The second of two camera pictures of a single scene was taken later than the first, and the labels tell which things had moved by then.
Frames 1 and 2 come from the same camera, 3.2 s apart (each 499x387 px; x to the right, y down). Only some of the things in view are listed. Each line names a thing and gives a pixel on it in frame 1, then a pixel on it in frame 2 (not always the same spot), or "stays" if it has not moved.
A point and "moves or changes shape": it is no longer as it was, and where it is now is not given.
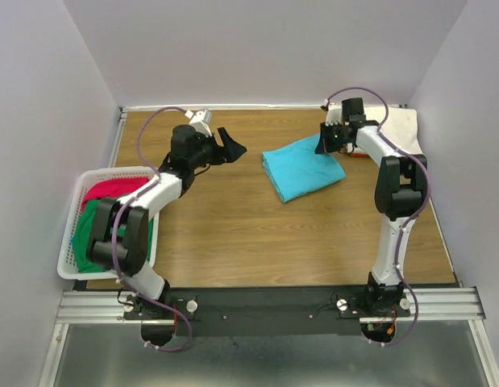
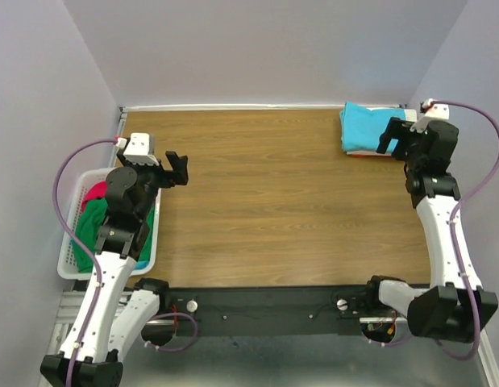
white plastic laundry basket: x=67 y=266 stays
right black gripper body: x=333 y=135 → x=413 y=157
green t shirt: x=84 y=234 stays
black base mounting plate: x=268 y=312 stays
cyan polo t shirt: x=296 y=170 moves or changes shape
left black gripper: x=231 y=151 → x=179 y=164
